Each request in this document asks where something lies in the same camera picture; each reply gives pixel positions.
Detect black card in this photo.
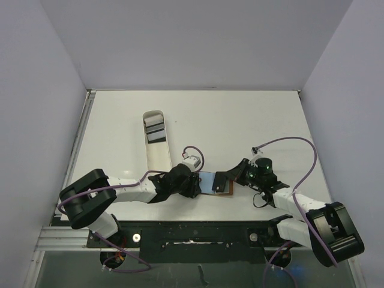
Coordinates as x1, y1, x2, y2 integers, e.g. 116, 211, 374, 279
212, 172, 229, 193
145, 123, 165, 134

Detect brown leather card holder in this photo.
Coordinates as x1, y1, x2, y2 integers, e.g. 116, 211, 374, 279
199, 172, 233, 196

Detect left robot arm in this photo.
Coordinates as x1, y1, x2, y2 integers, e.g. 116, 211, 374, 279
58, 163, 201, 247

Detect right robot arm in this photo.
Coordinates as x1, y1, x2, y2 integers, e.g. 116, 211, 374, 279
223, 157, 365, 267

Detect grey card in tray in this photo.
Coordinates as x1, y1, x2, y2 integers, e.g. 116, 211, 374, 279
146, 130, 166, 143

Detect white card stack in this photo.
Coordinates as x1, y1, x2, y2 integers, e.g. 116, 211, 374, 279
144, 113, 164, 127

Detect white oblong tray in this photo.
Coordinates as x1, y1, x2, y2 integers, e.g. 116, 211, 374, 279
143, 110, 172, 172

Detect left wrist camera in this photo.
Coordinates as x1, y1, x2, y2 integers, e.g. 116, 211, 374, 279
182, 155, 201, 172

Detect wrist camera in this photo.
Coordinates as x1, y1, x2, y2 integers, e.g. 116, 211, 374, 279
250, 146, 263, 163
182, 155, 201, 172

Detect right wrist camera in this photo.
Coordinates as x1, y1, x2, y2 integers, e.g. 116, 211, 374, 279
250, 146, 263, 163

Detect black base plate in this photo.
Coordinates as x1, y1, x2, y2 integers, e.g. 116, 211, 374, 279
86, 220, 304, 265

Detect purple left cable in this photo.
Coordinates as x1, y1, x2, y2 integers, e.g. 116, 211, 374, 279
57, 146, 204, 274

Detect aluminium rail frame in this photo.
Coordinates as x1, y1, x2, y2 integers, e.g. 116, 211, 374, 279
23, 88, 97, 288

